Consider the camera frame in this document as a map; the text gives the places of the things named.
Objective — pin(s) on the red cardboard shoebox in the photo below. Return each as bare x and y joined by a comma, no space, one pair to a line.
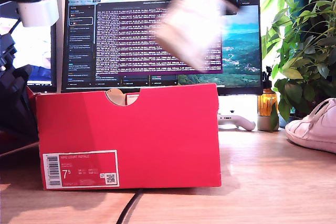
131,137

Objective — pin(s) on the small black computer monitor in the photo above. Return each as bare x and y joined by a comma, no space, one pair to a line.
42,51

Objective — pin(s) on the brown paper box insert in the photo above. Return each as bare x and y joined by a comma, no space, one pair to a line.
116,98

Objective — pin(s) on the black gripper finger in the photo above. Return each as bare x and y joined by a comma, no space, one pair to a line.
15,103

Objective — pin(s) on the black plant tray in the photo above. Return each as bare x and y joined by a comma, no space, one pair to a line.
284,122

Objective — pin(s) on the green leafy potted plant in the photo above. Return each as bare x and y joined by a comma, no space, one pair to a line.
309,58

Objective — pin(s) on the white paper tag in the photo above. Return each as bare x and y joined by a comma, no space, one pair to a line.
132,99

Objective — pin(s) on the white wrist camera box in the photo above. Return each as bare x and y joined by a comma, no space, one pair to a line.
39,11

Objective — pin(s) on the white leather sneaker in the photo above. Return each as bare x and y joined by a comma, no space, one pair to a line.
315,132
191,30

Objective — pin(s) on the small pale round pot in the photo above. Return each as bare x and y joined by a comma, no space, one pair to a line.
263,123

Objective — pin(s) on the amber glass diffuser bottle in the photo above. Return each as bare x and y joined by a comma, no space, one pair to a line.
266,102

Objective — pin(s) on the large black computer monitor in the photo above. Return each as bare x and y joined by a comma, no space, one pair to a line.
118,37

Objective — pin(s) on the white game controller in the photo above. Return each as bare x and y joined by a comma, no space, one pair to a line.
241,123

